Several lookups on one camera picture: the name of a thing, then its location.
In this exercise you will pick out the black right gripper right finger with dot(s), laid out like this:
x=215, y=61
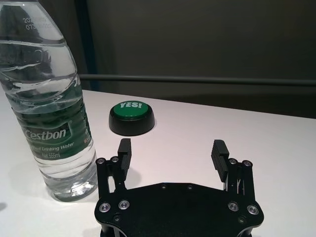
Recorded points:
x=219, y=160

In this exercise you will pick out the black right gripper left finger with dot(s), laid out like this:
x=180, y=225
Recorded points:
x=124, y=160

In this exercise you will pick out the clear water bottle green label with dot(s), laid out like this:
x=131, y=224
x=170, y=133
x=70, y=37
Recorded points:
x=49, y=111

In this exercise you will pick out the green YES push button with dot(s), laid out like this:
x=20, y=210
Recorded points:
x=131, y=121

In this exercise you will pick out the grey horizontal rail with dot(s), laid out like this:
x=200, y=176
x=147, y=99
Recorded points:
x=197, y=80

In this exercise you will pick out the blue vertical post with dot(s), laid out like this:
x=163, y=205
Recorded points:
x=88, y=37

